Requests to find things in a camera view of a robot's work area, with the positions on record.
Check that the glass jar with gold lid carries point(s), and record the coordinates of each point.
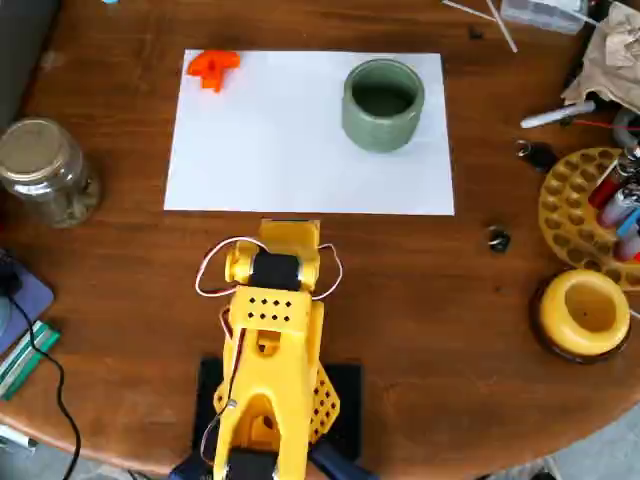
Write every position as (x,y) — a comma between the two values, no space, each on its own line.
(40,165)

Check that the orange printed plastic object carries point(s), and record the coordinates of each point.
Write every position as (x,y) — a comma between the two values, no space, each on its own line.
(212,62)

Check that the grey metal shackle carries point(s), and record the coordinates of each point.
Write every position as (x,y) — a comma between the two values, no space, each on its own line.
(620,127)

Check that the long white thin stick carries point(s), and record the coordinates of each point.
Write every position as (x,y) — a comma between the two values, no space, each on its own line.
(505,30)

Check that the short white thin stick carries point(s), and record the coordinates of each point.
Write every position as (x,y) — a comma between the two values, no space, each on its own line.
(467,9)

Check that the black plug adapter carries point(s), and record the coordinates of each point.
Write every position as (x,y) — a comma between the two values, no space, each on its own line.
(10,282)

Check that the blue lighter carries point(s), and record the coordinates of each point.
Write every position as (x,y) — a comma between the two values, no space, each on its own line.
(631,225)

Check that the white marker pen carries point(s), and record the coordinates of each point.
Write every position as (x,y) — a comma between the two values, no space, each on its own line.
(550,116)

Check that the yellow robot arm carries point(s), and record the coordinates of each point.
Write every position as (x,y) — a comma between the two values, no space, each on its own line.
(270,350)

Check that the purple notebook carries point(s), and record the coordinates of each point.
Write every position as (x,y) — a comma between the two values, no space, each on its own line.
(37,300)

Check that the clear plastic box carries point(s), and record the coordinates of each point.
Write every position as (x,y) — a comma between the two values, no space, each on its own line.
(540,12)

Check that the yellow round holed holder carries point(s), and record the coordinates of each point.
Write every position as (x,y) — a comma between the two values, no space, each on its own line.
(560,200)

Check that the crumpled brown paper bag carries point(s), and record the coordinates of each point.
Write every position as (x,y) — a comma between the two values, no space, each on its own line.
(615,55)

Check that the white pen with black cap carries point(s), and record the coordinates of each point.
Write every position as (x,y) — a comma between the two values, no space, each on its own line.
(15,439)

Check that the pink red lighter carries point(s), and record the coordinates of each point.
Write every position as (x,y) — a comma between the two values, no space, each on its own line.
(627,249)

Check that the green white striped book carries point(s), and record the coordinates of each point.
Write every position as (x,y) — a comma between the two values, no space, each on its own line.
(25,360)

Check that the green ceramic cup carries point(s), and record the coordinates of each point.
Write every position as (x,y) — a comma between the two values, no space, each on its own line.
(380,136)

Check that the yellow perforated robot base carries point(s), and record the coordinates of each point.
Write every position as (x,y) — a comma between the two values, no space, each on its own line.
(327,400)

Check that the pink lighter with silver top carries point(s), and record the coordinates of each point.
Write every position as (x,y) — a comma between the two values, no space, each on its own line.
(611,215)

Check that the white paper sheet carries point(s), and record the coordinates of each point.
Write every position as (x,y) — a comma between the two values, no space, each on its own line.
(280,150)

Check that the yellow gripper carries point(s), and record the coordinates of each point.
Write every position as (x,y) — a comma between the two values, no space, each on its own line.
(292,223)

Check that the yellow round bowl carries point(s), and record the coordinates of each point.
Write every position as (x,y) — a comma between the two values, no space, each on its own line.
(555,310)

